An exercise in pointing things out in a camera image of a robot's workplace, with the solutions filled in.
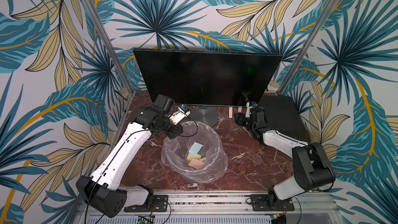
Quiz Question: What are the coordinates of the blue sticky note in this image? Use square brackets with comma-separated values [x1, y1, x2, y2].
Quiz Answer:
[189, 142, 203, 155]

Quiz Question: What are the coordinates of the yellow sticky note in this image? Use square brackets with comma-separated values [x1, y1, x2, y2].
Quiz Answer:
[186, 152, 202, 162]

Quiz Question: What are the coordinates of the pink sticky note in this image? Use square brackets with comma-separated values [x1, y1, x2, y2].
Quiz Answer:
[188, 158, 205, 170]

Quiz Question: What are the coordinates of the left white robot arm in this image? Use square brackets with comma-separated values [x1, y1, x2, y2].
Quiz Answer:
[76, 94, 190, 218]

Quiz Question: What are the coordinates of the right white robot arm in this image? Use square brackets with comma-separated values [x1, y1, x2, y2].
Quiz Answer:
[234, 107, 336, 210]

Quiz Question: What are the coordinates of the grey round monitor stand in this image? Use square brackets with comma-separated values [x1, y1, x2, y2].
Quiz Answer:
[189, 106, 218, 127]

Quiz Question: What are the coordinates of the black computer monitor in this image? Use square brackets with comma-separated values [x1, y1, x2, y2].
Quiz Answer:
[133, 48, 283, 106]

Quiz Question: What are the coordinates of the black plastic tool case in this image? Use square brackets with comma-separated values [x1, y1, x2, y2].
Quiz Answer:
[259, 95, 311, 143]

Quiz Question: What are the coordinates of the bin with clear plastic bag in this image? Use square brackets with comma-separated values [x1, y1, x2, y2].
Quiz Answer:
[161, 121, 229, 183]

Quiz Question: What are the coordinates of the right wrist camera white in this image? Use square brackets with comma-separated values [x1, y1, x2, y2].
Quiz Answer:
[245, 101, 258, 118]

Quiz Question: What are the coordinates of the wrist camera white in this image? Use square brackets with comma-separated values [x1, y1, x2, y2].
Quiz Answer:
[169, 104, 190, 125]
[245, 101, 258, 118]

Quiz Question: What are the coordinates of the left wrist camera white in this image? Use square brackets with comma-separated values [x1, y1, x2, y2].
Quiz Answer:
[169, 104, 190, 125]

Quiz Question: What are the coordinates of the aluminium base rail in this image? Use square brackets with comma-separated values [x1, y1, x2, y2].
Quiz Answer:
[74, 189, 340, 224]

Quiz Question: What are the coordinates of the left aluminium frame post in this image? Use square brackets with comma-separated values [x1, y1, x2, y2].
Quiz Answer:
[66, 0, 134, 95]

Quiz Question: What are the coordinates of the aluminium frame post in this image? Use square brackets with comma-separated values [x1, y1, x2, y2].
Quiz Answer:
[66, 0, 134, 95]
[276, 0, 339, 95]

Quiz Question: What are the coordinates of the right aluminium frame post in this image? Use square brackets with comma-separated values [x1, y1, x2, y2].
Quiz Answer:
[276, 0, 339, 95]

